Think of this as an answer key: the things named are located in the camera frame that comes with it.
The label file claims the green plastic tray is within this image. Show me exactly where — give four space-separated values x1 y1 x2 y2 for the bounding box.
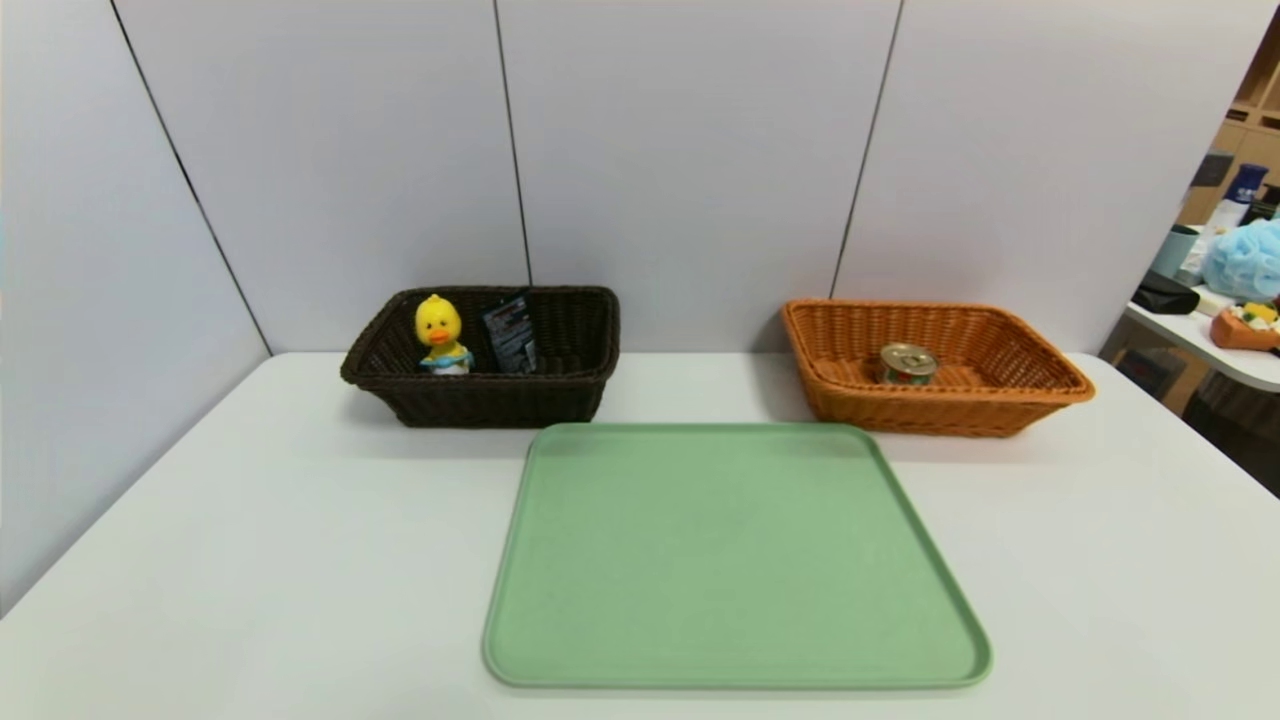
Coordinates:
483 422 993 690

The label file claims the black pouch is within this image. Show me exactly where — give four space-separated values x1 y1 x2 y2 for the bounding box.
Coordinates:
1132 271 1203 315

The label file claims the dark brown wicker basket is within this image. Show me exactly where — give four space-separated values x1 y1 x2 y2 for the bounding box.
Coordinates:
340 286 621 429

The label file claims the yellow duck toy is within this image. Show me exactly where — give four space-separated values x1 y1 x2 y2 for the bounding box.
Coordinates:
414 294 475 376

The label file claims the teal cup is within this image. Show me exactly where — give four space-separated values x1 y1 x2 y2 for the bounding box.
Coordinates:
1150 224 1201 279

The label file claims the blue bath pouf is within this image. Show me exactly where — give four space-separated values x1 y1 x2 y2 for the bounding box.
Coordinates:
1201 218 1280 303

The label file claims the orange bowl with toy food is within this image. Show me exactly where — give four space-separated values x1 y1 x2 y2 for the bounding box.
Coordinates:
1209 303 1280 351

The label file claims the orange wicker basket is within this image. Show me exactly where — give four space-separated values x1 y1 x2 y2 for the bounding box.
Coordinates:
781 299 1096 438

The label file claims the white side table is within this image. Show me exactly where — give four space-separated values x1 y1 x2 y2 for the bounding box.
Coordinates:
1125 285 1280 393

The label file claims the tin can with pull tab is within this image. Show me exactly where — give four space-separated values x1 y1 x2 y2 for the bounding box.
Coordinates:
878 343 939 386

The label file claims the wooden shelf unit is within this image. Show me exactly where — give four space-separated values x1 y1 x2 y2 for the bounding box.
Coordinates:
1178 10 1280 226

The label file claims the black cosmetic tube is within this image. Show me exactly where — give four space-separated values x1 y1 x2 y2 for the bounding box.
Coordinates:
482 292 539 375

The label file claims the blue and white bottle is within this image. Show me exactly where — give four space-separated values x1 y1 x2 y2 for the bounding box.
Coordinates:
1210 163 1269 233

